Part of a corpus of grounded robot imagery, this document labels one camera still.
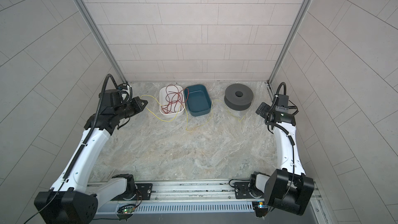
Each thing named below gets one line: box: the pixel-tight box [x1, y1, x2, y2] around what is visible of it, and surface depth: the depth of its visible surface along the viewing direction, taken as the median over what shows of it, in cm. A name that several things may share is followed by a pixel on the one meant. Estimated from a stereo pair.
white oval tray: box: [159, 85, 186, 118], surface depth 107 cm
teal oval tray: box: [184, 84, 212, 117], surface depth 105 cm
